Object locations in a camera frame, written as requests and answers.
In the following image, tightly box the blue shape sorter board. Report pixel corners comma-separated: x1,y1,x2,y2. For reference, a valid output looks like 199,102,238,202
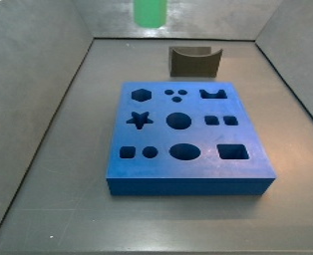
107,82,275,195

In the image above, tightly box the dark curved holder block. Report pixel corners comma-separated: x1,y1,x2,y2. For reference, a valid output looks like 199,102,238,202
168,46,223,78

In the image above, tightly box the green hexagon peg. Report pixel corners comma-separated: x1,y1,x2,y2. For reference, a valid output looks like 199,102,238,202
134,0,167,28

